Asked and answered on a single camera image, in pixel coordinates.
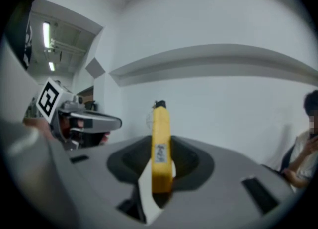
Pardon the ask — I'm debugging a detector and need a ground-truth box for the person's left forearm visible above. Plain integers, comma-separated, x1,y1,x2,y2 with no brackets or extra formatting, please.
22,117,54,141

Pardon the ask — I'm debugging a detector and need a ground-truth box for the person's black shirt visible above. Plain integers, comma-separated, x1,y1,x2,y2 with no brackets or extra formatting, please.
4,0,38,71

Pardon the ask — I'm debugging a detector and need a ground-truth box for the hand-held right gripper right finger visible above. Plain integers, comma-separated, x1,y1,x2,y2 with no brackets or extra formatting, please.
146,135,299,229

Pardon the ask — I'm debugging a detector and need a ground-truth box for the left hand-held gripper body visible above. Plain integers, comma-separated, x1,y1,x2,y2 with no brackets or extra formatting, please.
36,77,85,151

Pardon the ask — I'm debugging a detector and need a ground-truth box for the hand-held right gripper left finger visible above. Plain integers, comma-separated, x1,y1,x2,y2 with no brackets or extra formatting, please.
49,136,153,229

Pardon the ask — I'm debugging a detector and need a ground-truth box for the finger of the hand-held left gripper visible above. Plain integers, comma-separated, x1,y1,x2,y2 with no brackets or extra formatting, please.
69,111,123,134
82,130,111,147

